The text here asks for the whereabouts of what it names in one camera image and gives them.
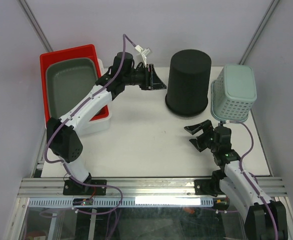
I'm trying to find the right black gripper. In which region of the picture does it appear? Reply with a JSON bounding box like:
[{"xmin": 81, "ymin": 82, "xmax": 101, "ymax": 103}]
[{"xmin": 183, "ymin": 119, "xmax": 218, "ymax": 152}]

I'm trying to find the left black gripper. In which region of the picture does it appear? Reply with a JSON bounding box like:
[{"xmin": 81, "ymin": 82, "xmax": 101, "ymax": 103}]
[{"xmin": 123, "ymin": 64, "xmax": 168, "ymax": 91}]

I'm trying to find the large black plastic bucket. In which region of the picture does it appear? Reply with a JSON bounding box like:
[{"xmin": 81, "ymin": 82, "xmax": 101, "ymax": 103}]
[{"xmin": 165, "ymin": 49, "xmax": 212, "ymax": 118}]

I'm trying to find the teal perforated plastic basket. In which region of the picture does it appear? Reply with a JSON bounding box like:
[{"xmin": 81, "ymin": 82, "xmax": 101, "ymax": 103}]
[{"xmin": 210, "ymin": 64, "xmax": 257, "ymax": 122}]

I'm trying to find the red plastic tray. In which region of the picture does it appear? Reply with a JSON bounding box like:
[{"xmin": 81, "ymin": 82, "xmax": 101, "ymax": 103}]
[{"xmin": 39, "ymin": 44, "xmax": 102, "ymax": 123}]

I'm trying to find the grey plastic tray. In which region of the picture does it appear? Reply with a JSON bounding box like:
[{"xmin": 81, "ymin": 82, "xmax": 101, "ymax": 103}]
[{"xmin": 45, "ymin": 57, "xmax": 98, "ymax": 119}]

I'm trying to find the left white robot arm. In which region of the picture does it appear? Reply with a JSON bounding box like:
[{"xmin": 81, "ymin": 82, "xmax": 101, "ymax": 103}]
[{"xmin": 45, "ymin": 52, "xmax": 167, "ymax": 194}]

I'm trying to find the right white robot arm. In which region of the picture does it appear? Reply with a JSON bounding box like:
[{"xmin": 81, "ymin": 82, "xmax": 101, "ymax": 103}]
[{"xmin": 184, "ymin": 120, "xmax": 289, "ymax": 240}]

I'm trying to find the white plastic bin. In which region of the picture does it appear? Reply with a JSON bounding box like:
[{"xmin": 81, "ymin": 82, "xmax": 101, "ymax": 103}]
[{"xmin": 44, "ymin": 57, "xmax": 112, "ymax": 137}]

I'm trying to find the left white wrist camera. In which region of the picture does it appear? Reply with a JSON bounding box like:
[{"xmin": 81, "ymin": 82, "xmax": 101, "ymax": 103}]
[{"xmin": 134, "ymin": 44, "xmax": 152, "ymax": 67}]

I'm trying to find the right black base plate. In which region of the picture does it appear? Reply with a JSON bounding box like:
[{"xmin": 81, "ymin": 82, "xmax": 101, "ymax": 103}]
[{"xmin": 194, "ymin": 179, "xmax": 224, "ymax": 197}]

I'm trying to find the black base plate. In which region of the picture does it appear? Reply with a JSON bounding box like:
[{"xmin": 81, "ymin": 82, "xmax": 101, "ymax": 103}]
[
  {"xmin": 62, "ymin": 179, "xmax": 107, "ymax": 196},
  {"xmin": 194, "ymin": 179, "xmax": 224, "ymax": 197}
]

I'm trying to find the white slotted cable duct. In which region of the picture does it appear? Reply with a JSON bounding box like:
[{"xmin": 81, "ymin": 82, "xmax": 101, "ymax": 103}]
[{"xmin": 28, "ymin": 195, "xmax": 214, "ymax": 208}]

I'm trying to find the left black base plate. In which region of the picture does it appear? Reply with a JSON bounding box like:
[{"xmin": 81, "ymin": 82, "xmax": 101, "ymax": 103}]
[{"xmin": 62, "ymin": 179, "xmax": 107, "ymax": 196}]

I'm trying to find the left aluminium frame post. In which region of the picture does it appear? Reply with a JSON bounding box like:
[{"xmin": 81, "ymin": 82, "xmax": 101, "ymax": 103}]
[{"xmin": 17, "ymin": 0, "xmax": 53, "ymax": 53}]

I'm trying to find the aluminium frame post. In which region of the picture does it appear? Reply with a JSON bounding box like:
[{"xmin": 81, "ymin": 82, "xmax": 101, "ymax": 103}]
[
  {"xmin": 238, "ymin": 0, "xmax": 282, "ymax": 65},
  {"xmin": 17, "ymin": 0, "xmax": 53, "ymax": 53}
]

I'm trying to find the right aluminium frame post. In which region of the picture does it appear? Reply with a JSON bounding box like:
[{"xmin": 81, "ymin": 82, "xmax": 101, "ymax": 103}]
[{"xmin": 238, "ymin": 0, "xmax": 282, "ymax": 65}]

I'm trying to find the aluminium mounting rail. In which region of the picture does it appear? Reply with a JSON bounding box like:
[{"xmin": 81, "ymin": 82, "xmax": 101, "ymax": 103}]
[{"xmin": 17, "ymin": 176, "xmax": 288, "ymax": 198}]

